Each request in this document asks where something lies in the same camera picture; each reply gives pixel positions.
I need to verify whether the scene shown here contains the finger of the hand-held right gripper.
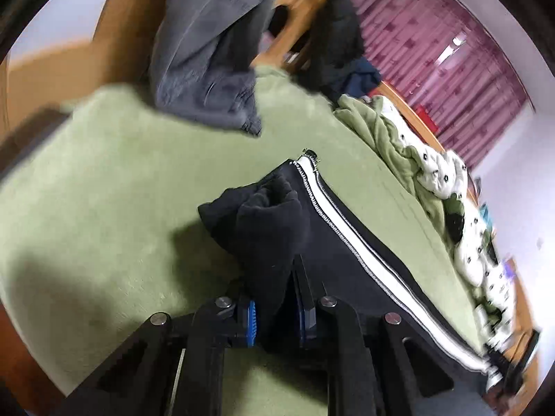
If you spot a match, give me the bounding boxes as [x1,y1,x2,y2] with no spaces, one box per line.
[486,331,543,399]

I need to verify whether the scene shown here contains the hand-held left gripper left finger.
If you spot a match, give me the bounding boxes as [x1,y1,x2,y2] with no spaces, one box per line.
[56,278,257,416]

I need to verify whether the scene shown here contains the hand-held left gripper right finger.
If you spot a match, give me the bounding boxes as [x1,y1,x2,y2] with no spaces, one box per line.
[291,254,490,416]

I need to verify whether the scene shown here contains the black pants with white stripe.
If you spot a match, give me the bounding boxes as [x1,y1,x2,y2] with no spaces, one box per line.
[197,148,499,375]

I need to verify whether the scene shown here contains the green plush bed blanket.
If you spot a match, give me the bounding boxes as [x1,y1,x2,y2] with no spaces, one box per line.
[0,65,493,416]

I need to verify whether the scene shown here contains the white dotted quilt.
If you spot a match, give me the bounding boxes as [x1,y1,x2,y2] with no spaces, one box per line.
[373,95,518,336]

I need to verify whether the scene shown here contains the crumpled green blanket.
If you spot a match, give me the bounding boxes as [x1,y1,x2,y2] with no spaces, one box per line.
[334,94,466,243]

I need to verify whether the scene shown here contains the red box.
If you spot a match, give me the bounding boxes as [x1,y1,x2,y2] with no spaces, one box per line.
[414,104,438,133]

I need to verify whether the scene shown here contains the navy garment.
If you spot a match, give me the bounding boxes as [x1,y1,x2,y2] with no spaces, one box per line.
[334,58,382,96]

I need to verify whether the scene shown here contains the grey jeans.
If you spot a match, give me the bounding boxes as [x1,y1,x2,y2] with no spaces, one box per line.
[150,0,301,138]

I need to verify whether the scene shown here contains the black jacket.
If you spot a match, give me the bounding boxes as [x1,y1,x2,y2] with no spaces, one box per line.
[295,0,367,97]

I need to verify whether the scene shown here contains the purple patterned curtain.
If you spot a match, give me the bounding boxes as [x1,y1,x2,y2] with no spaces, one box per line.
[347,0,534,170]

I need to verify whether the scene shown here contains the wooden bed frame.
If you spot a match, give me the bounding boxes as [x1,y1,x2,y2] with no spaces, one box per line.
[0,0,540,404]

